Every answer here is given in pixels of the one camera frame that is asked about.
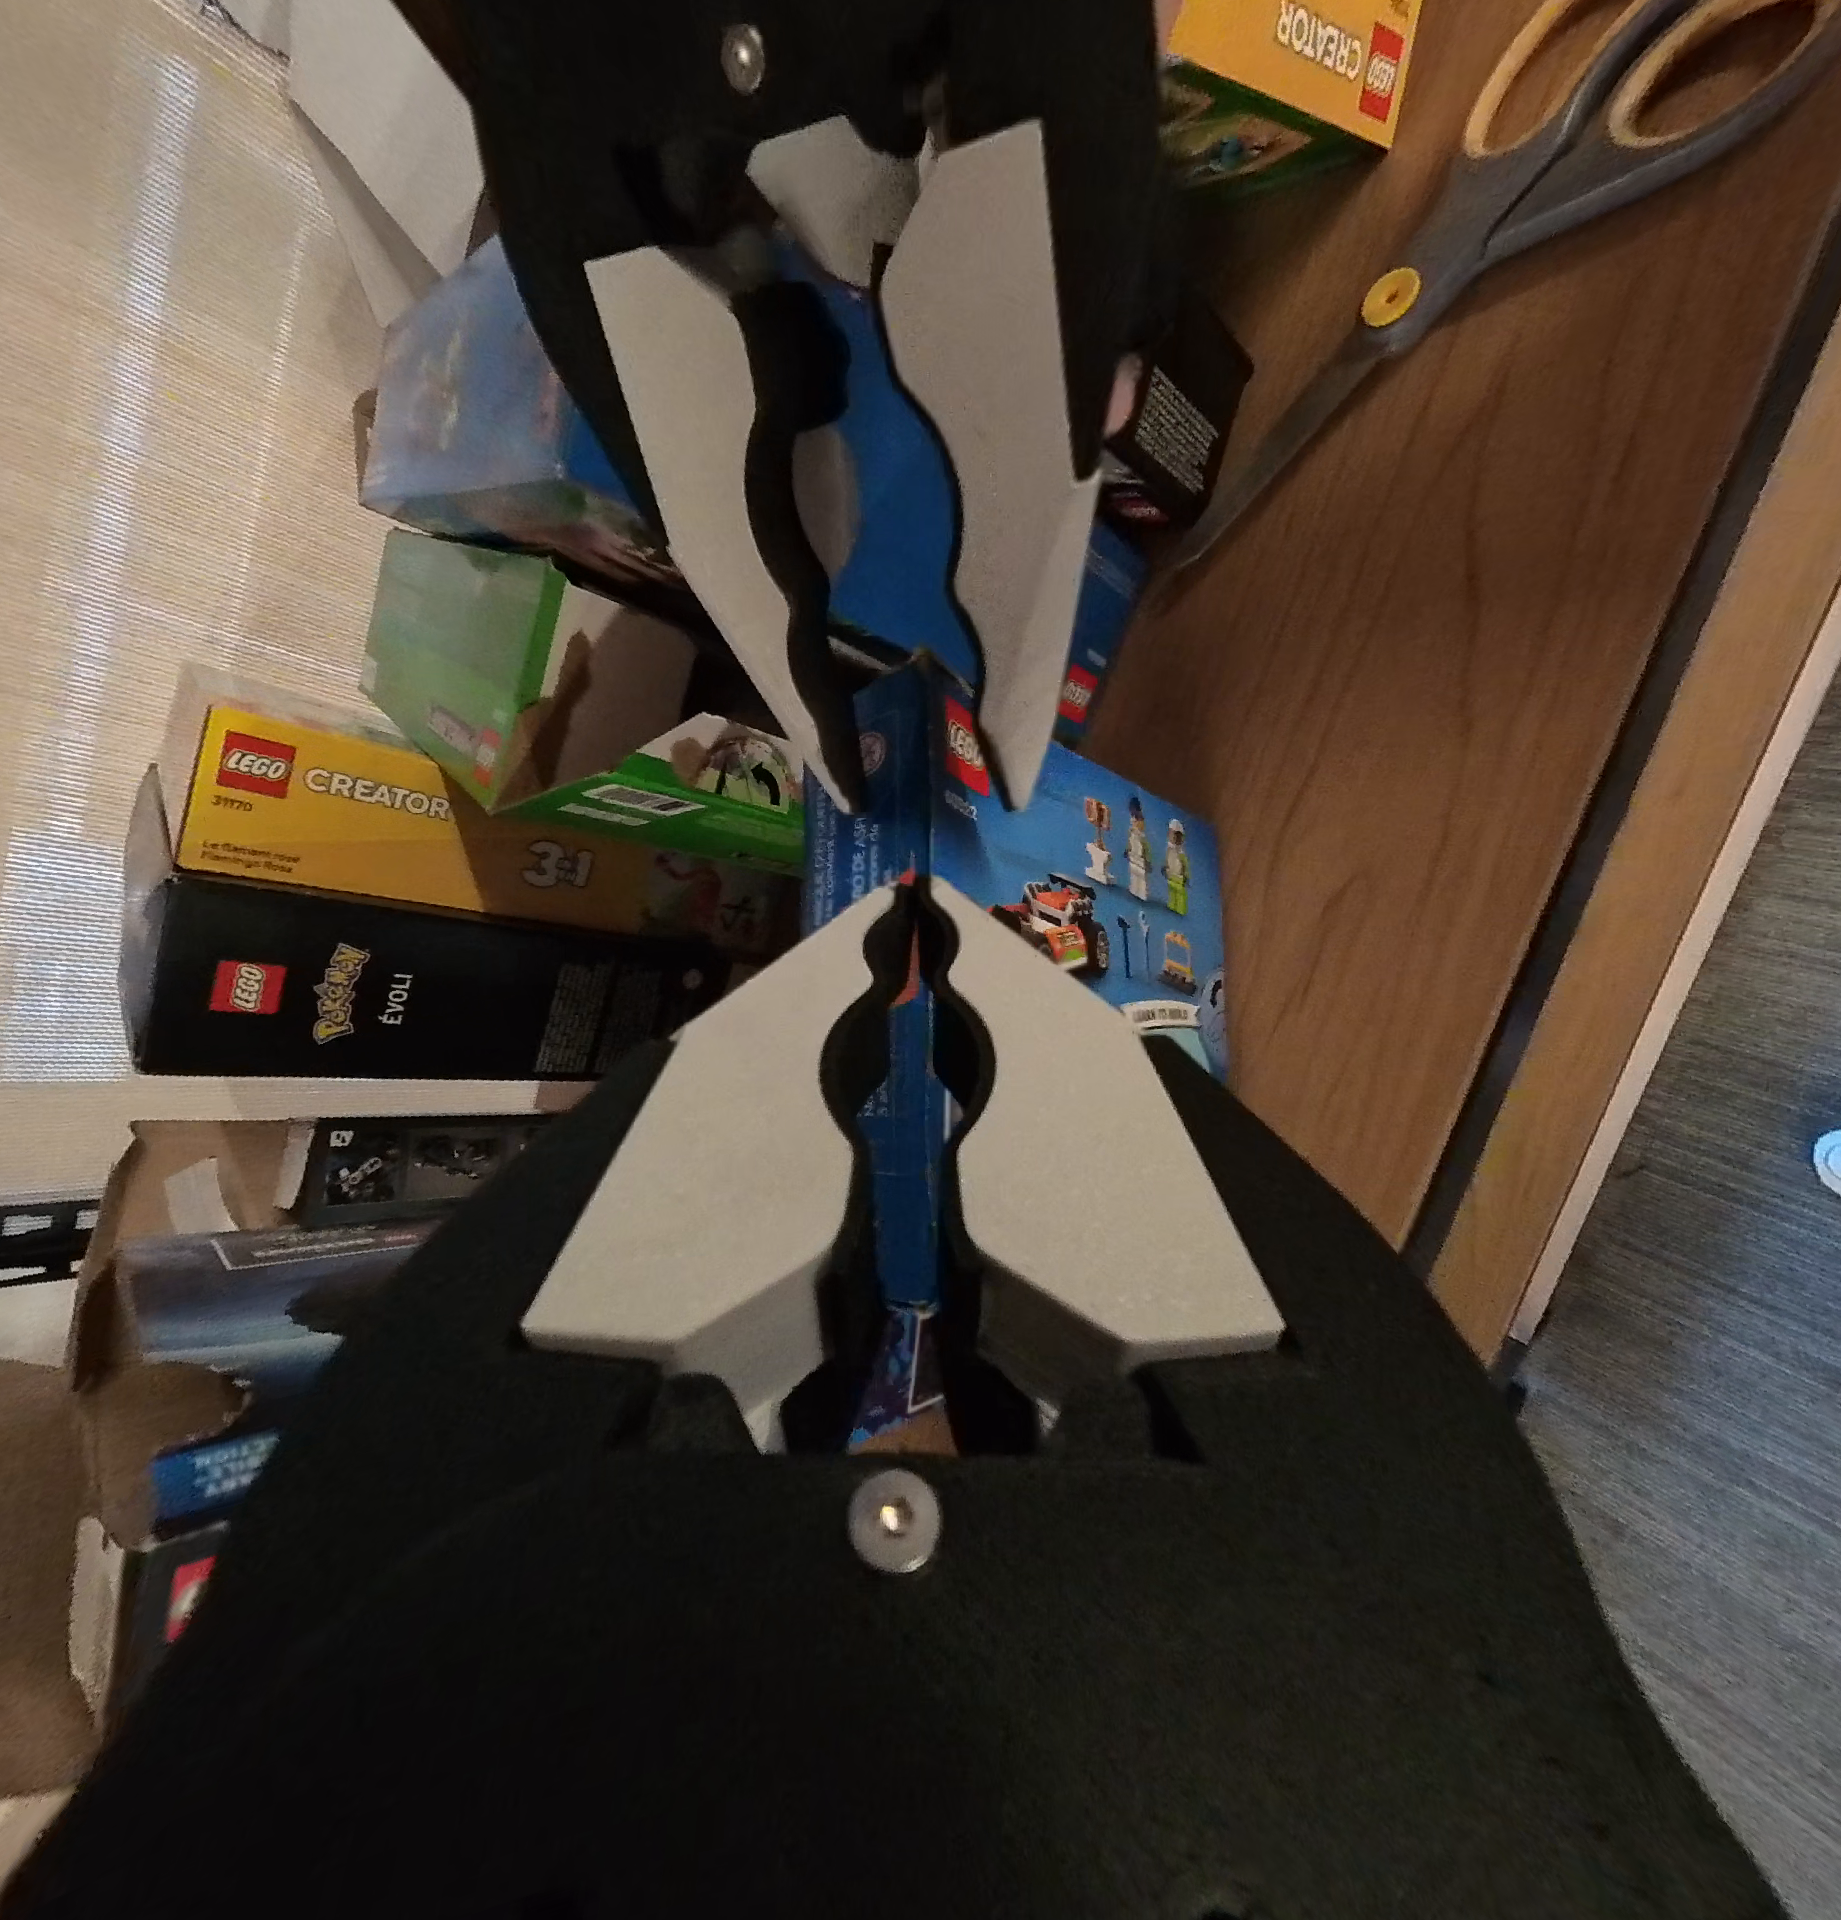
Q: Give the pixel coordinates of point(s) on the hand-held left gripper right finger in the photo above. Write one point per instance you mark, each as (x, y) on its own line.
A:
(1114, 1206)

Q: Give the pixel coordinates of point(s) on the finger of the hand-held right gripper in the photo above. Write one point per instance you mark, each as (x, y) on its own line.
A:
(699, 421)
(1009, 449)

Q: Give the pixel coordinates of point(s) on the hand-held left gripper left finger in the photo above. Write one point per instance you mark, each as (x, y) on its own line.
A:
(699, 1206)

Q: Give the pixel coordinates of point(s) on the black racing car toy box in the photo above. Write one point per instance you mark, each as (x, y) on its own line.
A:
(413, 1161)

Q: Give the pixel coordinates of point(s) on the small blue toy box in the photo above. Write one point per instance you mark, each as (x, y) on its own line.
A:
(1132, 904)

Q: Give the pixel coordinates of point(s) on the dark wooden shelf board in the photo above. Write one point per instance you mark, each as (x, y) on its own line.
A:
(1403, 693)

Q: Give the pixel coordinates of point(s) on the black toy box yellow emblem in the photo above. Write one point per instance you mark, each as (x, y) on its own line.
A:
(233, 1321)

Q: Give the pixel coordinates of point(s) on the grey yellow scissors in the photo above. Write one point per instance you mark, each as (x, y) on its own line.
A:
(1495, 223)

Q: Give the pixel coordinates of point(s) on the black metal rack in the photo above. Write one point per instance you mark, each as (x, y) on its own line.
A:
(1587, 835)

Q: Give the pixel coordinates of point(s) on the small black toy box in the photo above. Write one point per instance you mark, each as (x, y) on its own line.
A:
(1179, 421)

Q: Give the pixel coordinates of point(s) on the large blue toy box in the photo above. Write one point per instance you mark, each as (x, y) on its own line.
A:
(472, 402)

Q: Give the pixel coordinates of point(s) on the green white toy box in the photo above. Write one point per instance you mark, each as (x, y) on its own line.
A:
(458, 647)

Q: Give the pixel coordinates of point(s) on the dark blue toy box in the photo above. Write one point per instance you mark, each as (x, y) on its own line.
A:
(380, 1009)

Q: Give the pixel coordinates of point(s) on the translucent plastic sheet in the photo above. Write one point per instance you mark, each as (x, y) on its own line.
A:
(147, 449)

